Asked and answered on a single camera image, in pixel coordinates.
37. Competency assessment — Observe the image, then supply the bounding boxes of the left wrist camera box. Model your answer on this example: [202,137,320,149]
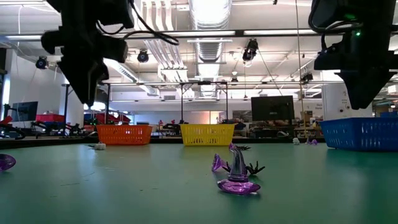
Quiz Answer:
[104,0,135,29]

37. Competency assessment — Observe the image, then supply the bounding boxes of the yellow plastic basket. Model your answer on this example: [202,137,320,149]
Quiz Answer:
[180,123,236,147]

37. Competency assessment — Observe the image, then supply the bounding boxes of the red bin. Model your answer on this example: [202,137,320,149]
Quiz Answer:
[35,113,66,123]

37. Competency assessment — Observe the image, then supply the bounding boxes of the black background rig frame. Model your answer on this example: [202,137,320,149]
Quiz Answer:
[61,81,111,136]
[181,81,229,125]

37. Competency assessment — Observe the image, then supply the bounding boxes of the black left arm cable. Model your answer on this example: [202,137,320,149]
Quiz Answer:
[123,0,180,47]

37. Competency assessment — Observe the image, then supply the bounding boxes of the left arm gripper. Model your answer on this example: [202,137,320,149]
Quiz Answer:
[40,26,129,105]

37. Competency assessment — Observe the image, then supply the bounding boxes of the large black monitor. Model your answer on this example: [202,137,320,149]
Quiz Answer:
[251,95,295,122]

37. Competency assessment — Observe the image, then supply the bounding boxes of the blue plastic basket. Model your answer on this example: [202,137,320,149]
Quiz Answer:
[319,117,398,152]

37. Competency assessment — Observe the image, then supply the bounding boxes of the white pillar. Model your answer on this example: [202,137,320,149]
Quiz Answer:
[322,82,351,121]

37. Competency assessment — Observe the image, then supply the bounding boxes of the round silver air duct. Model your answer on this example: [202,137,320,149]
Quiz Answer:
[188,0,233,97]

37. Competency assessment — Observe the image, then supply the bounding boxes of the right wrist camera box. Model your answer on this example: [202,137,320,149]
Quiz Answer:
[308,0,345,30]

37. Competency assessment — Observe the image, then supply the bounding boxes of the black aluminium table frame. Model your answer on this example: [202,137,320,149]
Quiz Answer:
[0,136,326,149]

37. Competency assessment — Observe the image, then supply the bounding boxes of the overhead light bar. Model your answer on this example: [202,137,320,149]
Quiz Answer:
[0,27,398,40]

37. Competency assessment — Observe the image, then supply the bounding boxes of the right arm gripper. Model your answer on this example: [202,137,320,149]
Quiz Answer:
[313,30,398,110]

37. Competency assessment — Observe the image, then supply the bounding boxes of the orange plastic basket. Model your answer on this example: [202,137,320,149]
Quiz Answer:
[95,124,153,146]

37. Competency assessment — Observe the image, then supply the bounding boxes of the dark computer monitor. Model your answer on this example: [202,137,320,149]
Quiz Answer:
[11,101,39,122]

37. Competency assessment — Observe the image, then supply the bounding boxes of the green table mat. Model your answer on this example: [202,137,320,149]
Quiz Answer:
[0,142,398,224]

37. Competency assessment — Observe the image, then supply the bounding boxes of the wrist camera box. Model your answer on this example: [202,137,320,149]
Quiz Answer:
[104,0,135,29]
[308,0,345,30]

